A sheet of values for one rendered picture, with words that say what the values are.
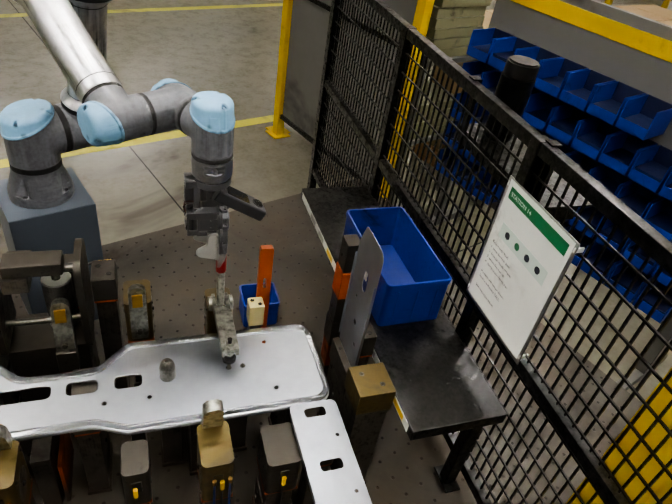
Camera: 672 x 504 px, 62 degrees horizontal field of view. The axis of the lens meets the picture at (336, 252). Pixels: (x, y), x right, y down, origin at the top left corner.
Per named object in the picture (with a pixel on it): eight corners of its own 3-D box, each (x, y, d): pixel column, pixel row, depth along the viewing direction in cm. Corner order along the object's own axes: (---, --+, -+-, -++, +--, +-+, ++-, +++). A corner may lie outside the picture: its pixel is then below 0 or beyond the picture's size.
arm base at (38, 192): (2, 184, 143) (-7, 149, 137) (64, 172, 151) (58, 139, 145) (17, 215, 134) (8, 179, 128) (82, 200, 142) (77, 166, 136)
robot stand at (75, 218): (20, 295, 167) (-11, 181, 143) (89, 276, 178) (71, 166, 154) (38, 339, 156) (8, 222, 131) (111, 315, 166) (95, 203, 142)
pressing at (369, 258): (352, 375, 123) (382, 256, 102) (337, 337, 132) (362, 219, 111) (355, 375, 123) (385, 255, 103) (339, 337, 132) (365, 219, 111)
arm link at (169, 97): (128, 81, 100) (160, 105, 95) (182, 72, 107) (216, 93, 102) (131, 121, 105) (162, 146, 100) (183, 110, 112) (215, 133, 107)
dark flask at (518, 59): (491, 144, 126) (518, 66, 115) (475, 129, 132) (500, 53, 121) (519, 144, 129) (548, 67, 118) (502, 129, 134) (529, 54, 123)
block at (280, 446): (260, 551, 120) (270, 481, 103) (250, 499, 129) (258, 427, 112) (293, 543, 123) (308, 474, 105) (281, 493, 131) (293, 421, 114)
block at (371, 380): (334, 491, 133) (360, 397, 111) (325, 461, 139) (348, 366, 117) (365, 484, 136) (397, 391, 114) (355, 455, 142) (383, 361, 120)
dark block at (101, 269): (110, 404, 143) (90, 281, 117) (110, 382, 148) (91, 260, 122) (131, 401, 144) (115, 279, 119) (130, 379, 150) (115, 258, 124)
